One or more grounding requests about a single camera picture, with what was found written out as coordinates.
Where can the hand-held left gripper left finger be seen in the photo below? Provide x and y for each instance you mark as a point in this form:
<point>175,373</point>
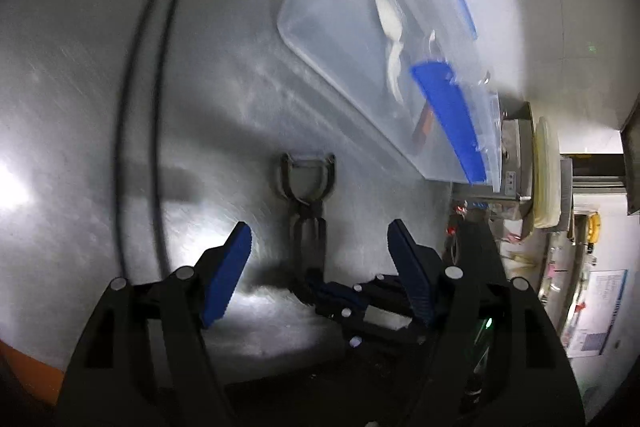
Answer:
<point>227,272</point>

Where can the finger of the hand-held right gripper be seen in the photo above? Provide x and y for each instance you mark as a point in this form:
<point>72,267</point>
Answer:
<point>350,326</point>
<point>325,292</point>

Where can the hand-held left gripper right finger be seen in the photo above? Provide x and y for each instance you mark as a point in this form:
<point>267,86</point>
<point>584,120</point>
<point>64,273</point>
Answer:
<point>410,267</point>

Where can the black peeler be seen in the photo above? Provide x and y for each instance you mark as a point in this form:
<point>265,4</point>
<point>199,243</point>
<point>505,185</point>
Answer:
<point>307,242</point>

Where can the clear plastic container blue latches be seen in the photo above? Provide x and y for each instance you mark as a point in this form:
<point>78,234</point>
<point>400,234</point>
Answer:
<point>340,37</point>

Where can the metal box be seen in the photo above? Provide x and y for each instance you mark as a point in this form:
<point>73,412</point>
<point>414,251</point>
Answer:
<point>515,157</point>

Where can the stack of cream plates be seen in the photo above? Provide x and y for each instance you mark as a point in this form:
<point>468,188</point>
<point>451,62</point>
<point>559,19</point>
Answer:
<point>545,172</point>

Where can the yellow object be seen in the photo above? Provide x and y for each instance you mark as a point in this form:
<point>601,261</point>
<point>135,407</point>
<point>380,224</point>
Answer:
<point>594,229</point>

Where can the black chopstick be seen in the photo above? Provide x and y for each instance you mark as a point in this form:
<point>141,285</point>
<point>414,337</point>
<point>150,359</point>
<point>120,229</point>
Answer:
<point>159,117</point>

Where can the white plastic spoon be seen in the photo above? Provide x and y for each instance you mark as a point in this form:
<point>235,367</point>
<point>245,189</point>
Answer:
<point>387,14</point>

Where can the wall poster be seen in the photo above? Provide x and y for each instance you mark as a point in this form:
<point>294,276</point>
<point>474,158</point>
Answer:
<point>597,312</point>

